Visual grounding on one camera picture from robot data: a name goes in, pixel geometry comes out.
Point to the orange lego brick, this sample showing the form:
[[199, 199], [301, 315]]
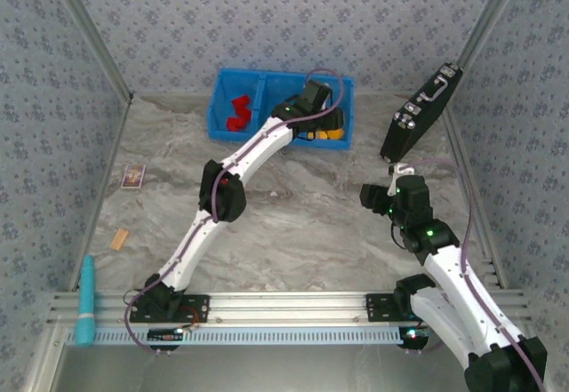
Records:
[[321, 135], [336, 134]]

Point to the red zigzag lego piece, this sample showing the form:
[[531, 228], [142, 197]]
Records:
[[243, 107]]

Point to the red lego brick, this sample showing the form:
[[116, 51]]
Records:
[[235, 124]]

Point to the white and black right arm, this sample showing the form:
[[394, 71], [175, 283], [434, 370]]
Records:
[[458, 294]]

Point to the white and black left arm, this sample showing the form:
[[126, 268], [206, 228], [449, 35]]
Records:
[[195, 241]]

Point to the blue three-compartment bin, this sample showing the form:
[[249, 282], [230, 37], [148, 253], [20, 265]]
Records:
[[231, 85]]

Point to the small circuit board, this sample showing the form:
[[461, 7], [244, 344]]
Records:
[[164, 334], [413, 336]]

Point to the small picture card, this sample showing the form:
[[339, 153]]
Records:
[[133, 176]]

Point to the small wooden block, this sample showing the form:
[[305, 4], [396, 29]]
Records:
[[120, 239]]

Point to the teal cylindrical tool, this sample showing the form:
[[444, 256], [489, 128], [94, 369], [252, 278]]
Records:
[[85, 298]]

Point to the aluminum side rail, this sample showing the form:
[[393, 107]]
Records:
[[476, 210], [101, 187]]

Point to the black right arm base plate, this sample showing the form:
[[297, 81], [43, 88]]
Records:
[[378, 307]]

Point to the aluminum mounting rail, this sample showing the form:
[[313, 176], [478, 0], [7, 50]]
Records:
[[289, 305]]

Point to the aluminum frame post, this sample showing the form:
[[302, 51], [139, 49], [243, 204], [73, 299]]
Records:
[[492, 10], [91, 32]]

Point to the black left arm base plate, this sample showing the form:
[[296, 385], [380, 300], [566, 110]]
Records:
[[200, 307]]

